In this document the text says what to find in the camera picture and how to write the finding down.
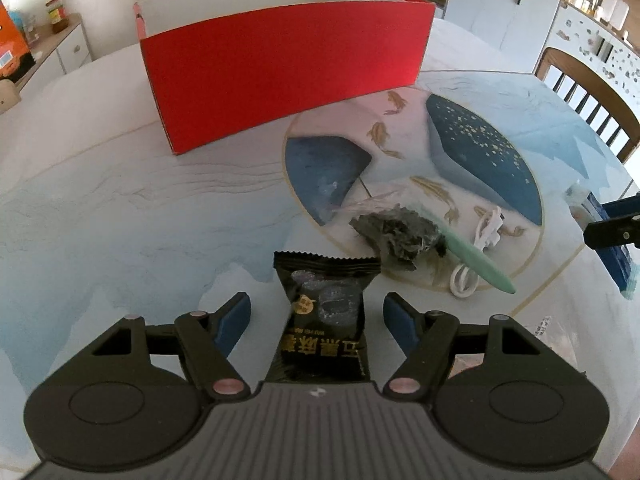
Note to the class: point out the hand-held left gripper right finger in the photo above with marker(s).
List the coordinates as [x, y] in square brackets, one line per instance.
[400, 322]

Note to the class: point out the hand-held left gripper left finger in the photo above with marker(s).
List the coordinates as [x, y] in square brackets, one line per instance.
[232, 322]

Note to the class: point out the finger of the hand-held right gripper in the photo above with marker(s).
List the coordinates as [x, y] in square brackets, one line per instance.
[612, 232]

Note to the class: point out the blue carton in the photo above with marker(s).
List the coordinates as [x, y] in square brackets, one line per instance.
[617, 270]

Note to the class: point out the black snack packet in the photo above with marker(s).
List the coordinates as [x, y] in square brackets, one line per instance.
[325, 320]

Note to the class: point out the mint green tool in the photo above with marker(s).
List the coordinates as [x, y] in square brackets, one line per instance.
[472, 255]

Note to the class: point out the red cardboard box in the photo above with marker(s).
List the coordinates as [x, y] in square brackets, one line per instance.
[280, 70]

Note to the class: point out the dark crumpled plastic wrapper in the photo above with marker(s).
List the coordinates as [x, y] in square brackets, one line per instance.
[400, 235]

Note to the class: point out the wooden chair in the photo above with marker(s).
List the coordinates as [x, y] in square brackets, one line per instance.
[590, 90]

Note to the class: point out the white cabinet with stickers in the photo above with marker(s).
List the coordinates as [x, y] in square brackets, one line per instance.
[585, 35]

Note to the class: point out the low white cabinet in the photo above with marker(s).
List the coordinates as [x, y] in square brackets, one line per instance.
[60, 57]

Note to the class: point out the small cardboard box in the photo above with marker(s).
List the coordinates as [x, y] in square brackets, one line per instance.
[7, 96]

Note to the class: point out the sauce jar with red lid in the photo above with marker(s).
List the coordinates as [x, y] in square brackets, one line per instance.
[56, 15]

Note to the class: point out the orange snack bag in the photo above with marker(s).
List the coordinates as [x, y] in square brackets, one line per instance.
[11, 45]

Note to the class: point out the white and wood wall cabinet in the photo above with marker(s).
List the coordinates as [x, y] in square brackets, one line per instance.
[500, 5]

